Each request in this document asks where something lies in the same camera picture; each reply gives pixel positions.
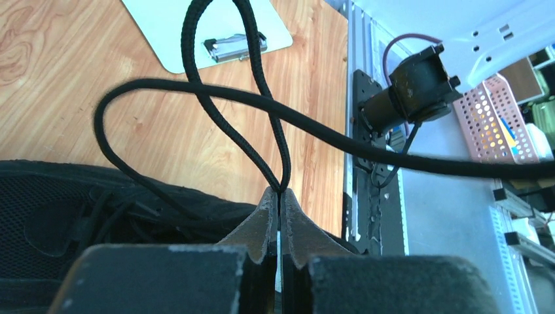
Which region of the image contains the pink perforated basket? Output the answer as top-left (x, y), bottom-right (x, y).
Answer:
top-left (452, 73), bottom-right (540, 164)

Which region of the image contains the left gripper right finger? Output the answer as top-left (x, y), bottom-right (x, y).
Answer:
top-left (281, 190), bottom-right (499, 313)

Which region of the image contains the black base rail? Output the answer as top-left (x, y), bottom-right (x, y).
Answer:
top-left (341, 69), bottom-right (409, 256)

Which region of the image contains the black shoelace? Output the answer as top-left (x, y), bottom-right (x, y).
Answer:
top-left (93, 0), bottom-right (555, 220)

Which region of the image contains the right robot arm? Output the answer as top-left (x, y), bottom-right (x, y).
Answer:
top-left (361, 1), bottom-right (554, 133)

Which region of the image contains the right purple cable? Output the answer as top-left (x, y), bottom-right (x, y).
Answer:
top-left (382, 33), bottom-right (443, 83)

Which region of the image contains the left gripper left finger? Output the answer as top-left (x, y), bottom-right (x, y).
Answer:
top-left (49, 189), bottom-right (278, 313)

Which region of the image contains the black sneaker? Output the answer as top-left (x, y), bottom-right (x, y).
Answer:
top-left (0, 159), bottom-right (361, 309)

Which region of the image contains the green clipboard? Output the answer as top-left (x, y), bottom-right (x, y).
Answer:
top-left (123, 1), bottom-right (293, 74)

